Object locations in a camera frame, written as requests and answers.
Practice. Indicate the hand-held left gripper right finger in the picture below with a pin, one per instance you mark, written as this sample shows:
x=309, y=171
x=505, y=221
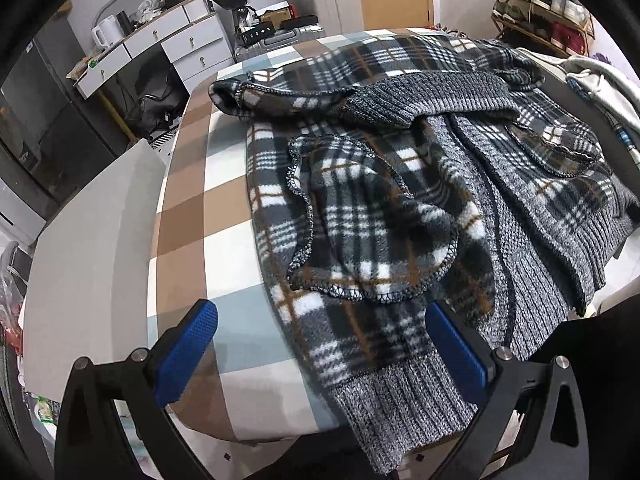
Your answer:
x=455, y=355

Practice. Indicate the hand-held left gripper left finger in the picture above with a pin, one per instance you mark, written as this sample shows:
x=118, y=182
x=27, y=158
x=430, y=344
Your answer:
x=187, y=355

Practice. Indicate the plaid fleece jacket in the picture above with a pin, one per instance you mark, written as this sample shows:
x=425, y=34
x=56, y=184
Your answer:
x=380, y=220

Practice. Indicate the checkered bed sheet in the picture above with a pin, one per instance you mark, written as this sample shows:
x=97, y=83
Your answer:
x=225, y=185

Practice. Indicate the crumpled plastic bag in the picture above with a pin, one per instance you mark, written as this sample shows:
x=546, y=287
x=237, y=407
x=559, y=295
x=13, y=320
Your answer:
x=12, y=300

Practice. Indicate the black backpack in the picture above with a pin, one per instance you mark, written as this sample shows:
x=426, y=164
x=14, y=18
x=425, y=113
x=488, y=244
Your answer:
x=155, y=95

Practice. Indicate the blue striped cloth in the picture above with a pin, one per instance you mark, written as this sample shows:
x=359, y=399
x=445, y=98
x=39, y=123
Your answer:
x=627, y=140

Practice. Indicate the grey refrigerator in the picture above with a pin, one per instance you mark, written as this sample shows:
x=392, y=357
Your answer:
x=40, y=110

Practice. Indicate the white drawer desk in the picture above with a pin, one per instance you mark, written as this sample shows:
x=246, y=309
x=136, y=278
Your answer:
x=185, y=45

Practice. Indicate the grey hoodie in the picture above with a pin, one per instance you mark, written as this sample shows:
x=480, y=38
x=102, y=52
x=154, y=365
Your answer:
x=610, y=85

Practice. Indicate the silver suitcase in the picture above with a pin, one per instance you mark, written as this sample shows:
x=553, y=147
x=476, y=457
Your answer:
x=280, y=42

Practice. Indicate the black box with yellow dots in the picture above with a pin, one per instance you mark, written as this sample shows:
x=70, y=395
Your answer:
x=256, y=32

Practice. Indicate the purple bag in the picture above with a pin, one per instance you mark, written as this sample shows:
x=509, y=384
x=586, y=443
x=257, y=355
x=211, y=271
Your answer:
x=602, y=57

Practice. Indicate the white kettle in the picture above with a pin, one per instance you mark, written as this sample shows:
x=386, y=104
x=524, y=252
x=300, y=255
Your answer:
x=107, y=32

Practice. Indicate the black thermos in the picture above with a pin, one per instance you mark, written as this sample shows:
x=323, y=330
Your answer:
x=125, y=22

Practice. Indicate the wooden shoe rack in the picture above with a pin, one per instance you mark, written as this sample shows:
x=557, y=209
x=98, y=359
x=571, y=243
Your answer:
x=530, y=20

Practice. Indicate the flat black box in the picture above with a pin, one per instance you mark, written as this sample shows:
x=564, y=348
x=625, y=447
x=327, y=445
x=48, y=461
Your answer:
x=299, y=22

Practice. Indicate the brown and black box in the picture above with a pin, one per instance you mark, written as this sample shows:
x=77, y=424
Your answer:
x=277, y=14

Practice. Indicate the grey bed frame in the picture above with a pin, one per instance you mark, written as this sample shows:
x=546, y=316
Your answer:
x=90, y=260

